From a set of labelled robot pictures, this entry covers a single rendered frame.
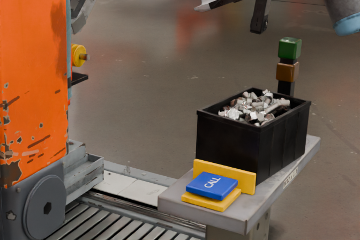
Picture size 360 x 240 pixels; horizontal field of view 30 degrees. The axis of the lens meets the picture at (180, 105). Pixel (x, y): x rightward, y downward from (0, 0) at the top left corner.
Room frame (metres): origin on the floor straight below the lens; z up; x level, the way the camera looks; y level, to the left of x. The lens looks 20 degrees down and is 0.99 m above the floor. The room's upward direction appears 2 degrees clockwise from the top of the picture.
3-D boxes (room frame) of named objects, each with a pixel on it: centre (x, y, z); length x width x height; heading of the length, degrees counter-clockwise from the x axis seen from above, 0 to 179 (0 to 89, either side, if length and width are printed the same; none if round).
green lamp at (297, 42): (1.38, -0.23, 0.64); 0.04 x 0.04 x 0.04; 63
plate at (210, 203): (1.06, -0.06, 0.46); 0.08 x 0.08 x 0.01; 63
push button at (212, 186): (1.06, -0.06, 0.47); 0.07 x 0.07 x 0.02; 63
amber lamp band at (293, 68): (1.38, -0.23, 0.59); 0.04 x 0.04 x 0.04; 63
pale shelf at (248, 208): (1.21, -0.14, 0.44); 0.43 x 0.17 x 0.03; 153
